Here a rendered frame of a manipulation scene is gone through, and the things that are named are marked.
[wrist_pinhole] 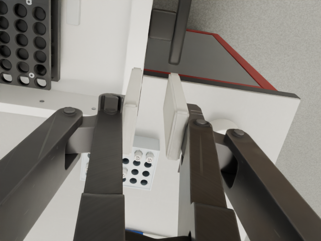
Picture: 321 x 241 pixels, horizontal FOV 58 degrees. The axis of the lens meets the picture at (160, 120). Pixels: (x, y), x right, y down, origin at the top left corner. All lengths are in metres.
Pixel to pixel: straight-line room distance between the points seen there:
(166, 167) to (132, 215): 0.14
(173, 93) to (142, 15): 0.11
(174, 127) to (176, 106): 0.01
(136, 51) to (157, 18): 0.04
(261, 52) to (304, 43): 0.18
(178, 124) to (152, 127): 0.35
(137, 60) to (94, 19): 0.11
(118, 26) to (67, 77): 0.10
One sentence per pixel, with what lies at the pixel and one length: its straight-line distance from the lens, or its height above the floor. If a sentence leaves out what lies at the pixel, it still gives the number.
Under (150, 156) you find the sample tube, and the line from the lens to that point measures 0.47.
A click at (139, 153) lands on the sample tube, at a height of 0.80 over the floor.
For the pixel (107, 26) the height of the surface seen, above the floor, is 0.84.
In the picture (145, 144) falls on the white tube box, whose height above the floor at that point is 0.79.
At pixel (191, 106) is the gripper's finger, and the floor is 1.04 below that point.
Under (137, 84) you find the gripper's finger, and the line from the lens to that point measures 0.18.
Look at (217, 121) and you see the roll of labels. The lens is 0.49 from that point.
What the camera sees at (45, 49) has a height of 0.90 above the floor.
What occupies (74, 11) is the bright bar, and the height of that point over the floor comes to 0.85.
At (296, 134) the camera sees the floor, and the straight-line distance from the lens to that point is 1.52.
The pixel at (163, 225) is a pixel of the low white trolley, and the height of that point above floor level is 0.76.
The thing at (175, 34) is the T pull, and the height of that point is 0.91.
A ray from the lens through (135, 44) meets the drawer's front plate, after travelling 0.28.
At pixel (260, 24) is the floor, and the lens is 1.28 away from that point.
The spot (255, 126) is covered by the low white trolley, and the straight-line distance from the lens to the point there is 0.52.
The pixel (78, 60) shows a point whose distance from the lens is 0.39.
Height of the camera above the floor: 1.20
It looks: 64 degrees down
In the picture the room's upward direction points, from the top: 179 degrees clockwise
